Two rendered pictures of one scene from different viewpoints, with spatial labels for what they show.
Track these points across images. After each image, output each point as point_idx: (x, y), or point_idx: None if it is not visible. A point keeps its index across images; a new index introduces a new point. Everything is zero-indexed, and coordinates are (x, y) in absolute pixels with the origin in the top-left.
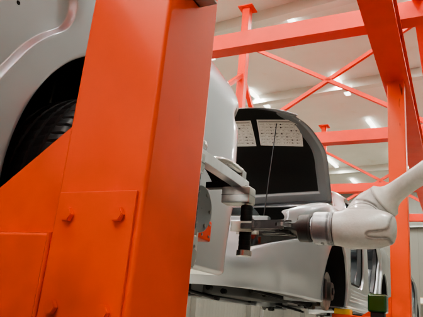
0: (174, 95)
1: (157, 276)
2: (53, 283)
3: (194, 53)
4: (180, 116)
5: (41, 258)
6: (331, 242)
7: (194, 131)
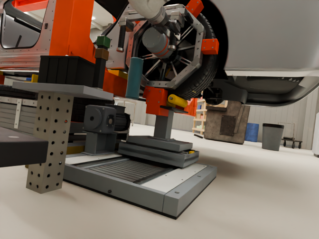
0: (58, 18)
1: None
2: None
3: (65, 1)
4: (60, 22)
5: None
6: (146, 18)
7: (66, 22)
